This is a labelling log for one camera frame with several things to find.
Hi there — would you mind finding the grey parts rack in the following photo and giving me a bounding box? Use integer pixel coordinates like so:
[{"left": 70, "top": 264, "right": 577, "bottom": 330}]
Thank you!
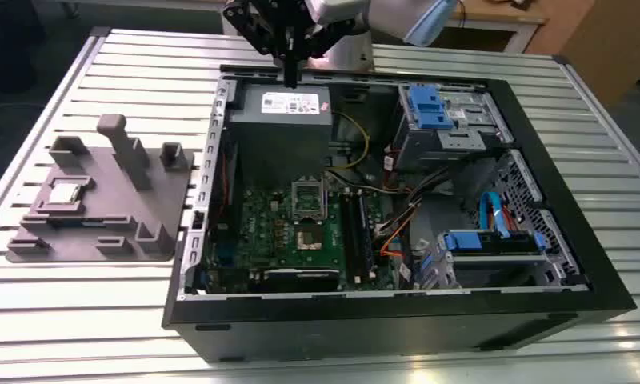
[{"left": 4, "top": 114, "right": 199, "bottom": 265}]

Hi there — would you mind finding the black graphics card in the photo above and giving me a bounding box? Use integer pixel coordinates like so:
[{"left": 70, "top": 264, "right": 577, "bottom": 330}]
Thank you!
[{"left": 249, "top": 266, "right": 342, "bottom": 293}]

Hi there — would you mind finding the blue data wire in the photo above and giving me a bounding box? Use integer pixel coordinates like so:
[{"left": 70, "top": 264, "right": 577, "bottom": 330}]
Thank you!
[{"left": 478, "top": 190, "right": 521, "bottom": 241}]

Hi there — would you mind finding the blue disk carrier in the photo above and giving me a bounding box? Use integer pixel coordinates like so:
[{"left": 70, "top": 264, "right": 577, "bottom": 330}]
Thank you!
[
  {"left": 438, "top": 230, "right": 549, "bottom": 257},
  {"left": 409, "top": 86, "right": 455, "bottom": 131}
]

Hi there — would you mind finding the CPU socket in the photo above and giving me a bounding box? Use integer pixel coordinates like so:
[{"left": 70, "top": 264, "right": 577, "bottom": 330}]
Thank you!
[{"left": 294, "top": 226, "right": 329, "bottom": 252}]

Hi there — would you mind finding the orange wire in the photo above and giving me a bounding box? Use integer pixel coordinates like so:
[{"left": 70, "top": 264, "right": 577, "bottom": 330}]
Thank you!
[{"left": 378, "top": 219, "right": 415, "bottom": 258}]

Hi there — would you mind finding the yellow wire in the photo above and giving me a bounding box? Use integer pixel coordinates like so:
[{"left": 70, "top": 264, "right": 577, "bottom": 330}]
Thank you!
[{"left": 329, "top": 110, "right": 373, "bottom": 171}]

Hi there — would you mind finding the grey power supply unit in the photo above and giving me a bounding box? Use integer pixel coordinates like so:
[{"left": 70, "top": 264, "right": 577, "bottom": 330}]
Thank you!
[{"left": 227, "top": 82, "right": 335, "bottom": 181}]

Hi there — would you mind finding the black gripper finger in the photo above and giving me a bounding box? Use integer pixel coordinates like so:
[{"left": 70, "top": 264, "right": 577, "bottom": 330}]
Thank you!
[
  {"left": 291, "top": 22, "right": 349, "bottom": 89},
  {"left": 222, "top": 0, "right": 294, "bottom": 88}
]

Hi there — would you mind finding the green motherboard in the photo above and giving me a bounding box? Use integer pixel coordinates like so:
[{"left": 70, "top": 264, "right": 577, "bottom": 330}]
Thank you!
[{"left": 201, "top": 175, "right": 402, "bottom": 293}]

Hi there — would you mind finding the black PC case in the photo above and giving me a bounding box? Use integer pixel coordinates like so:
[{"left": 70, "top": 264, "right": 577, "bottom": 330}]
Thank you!
[{"left": 162, "top": 63, "right": 640, "bottom": 364}]

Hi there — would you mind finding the metal disk bay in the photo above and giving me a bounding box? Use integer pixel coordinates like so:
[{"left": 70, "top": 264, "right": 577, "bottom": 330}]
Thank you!
[{"left": 415, "top": 230, "right": 586, "bottom": 290}]

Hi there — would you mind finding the black wire bundle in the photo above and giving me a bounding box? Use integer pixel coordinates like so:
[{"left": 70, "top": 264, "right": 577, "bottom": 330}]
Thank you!
[{"left": 378, "top": 163, "right": 461, "bottom": 237}]

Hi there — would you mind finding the black RAM slot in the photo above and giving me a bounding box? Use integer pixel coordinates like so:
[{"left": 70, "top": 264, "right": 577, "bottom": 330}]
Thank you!
[
  {"left": 355, "top": 190, "right": 379, "bottom": 280},
  {"left": 341, "top": 190, "right": 362, "bottom": 282}
]

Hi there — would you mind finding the wooden cabinet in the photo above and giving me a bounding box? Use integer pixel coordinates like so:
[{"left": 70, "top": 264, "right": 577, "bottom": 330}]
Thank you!
[{"left": 527, "top": 0, "right": 640, "bottom": 109}]

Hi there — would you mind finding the metal drive cage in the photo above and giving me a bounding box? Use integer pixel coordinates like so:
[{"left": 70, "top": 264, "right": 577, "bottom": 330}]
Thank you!
[{"left": 393, "top": 83, "right": 515, "bottom": 173}]

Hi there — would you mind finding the silver CPU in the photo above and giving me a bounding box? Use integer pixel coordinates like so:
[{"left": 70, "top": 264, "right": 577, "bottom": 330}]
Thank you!
[{"left": 48, "top": 178, "right": 83, "bottom": 205}]

